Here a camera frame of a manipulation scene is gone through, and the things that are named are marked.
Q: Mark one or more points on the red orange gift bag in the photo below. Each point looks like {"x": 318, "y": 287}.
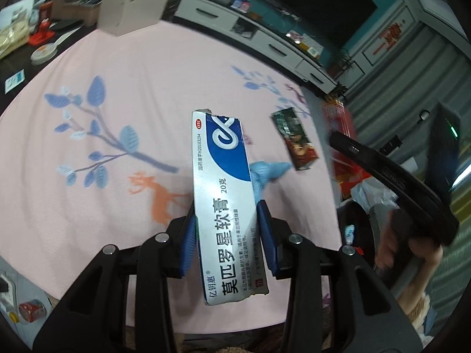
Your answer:
{"x": 340, "y": 126}

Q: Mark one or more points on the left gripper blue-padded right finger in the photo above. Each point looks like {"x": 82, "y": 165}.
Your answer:
{"x": 366, "y": 317}

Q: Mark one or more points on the white tv cabinet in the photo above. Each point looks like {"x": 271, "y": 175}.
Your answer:
{"x": 247, "y": 32}

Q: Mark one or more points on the pink patterned tablecloth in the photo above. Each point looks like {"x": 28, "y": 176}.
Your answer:
{"x": 97, "y": 148}

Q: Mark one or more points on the white rectangular box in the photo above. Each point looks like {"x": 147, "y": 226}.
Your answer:
{"x": 119, "y": 17}

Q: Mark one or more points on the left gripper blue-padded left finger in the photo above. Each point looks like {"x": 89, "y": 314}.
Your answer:
{"x": 90, "y": 317}

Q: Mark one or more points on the light blue crumpled wrapper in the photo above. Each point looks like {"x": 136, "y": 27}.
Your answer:
{"x": 263, "y": 172}

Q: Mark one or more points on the person's right hand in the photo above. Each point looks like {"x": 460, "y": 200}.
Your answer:
{"x": 404, "y": 262}

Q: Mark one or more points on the blue white ointment box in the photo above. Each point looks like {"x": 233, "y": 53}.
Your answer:
{"x": 229, "y": 247}

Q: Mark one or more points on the grey curtain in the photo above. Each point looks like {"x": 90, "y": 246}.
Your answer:
{"x": 422, "y": 71}

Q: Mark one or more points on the green snack wrapper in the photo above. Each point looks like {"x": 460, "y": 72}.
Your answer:
{"x": 300, "y": 148}

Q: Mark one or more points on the white plastic bag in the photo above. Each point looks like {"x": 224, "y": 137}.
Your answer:
{"x": 371, "y": 192}

